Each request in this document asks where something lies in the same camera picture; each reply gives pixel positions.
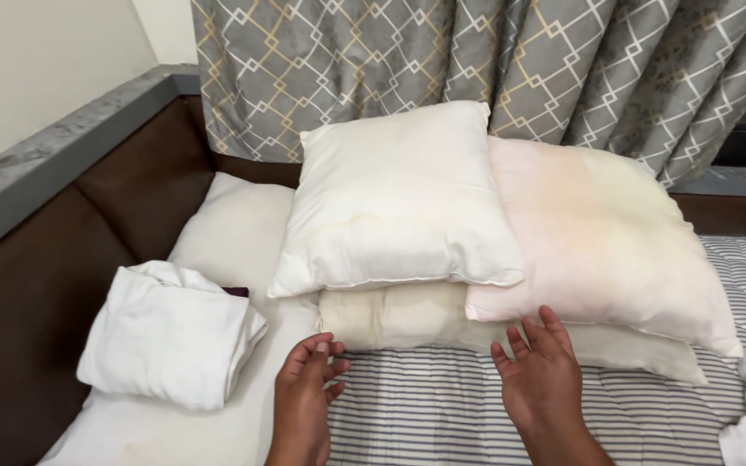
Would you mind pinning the white square pillow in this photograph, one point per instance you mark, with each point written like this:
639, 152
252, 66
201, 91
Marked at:
399, 200

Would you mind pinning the grey patterned curtain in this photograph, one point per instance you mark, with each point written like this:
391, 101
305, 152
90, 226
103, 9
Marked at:
541, 71

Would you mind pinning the folded white cloth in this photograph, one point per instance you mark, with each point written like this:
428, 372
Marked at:
169, 336

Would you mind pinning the person's left hand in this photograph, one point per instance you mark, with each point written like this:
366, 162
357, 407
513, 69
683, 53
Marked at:
300, 401

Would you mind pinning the striped quilted blanket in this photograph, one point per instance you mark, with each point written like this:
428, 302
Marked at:
606, 414

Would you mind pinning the large white bed pillow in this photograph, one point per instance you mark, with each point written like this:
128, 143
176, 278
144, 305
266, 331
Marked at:
217, 323

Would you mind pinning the brown padded headboard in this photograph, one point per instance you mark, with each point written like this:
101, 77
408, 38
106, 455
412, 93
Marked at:
55, 272

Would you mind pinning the person's right hand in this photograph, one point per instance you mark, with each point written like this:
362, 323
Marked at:
538, 382

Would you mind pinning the cream flat pillow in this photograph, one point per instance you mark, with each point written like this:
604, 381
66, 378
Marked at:
412, 317

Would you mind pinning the grey stone ledge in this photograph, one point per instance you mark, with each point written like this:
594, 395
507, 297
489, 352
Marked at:
55, 155

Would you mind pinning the pinkish stained square pillow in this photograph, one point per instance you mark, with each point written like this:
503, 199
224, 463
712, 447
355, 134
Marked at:
599, 246

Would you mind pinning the dark purple item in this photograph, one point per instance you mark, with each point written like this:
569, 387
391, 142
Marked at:
237, 292

